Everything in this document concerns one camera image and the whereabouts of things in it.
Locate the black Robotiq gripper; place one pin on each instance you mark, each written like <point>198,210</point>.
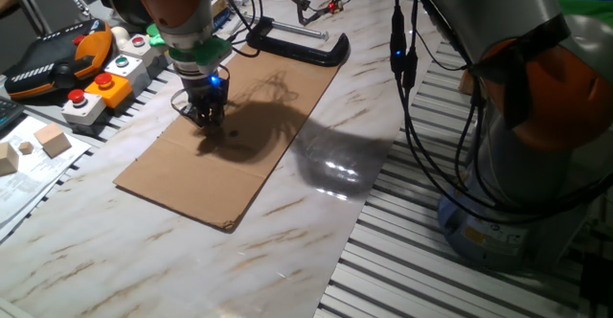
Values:
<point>206,93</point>

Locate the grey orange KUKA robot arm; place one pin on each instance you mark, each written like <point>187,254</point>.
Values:
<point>541,97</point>

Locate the brown cardboard sheet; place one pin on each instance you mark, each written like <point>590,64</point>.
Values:
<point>191,188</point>

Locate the white box green lamp button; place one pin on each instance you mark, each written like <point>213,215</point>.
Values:
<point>129,71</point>

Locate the white box small red button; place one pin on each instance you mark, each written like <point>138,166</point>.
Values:
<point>139,50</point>

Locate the blue flat box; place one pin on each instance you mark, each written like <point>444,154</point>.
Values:
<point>222,21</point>

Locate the orange box red button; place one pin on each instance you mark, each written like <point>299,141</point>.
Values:
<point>110,93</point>

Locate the black C-clamp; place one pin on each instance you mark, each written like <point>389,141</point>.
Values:
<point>306,54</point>

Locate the white round ball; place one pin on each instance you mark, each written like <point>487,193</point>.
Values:
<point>120,35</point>

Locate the white box red mushroom button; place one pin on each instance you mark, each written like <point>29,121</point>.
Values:
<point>84,109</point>

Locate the medium wooden cube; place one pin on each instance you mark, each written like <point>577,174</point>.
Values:
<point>52,141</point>

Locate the sensor board red lights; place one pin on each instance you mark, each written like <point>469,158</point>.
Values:
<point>330,7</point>

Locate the black orange teach pendant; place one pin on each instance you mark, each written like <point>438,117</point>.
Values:
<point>52,64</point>

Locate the white marble pattern sheet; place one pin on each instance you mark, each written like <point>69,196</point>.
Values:
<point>143,270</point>

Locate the tiny wooden cube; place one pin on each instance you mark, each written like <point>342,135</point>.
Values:
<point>26,148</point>

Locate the printed white paper sheets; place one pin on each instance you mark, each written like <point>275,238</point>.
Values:
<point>29,184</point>

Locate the black computer keyboard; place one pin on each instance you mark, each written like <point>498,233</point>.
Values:
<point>8,112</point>

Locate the large wooden cube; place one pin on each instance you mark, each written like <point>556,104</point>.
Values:
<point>7,160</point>

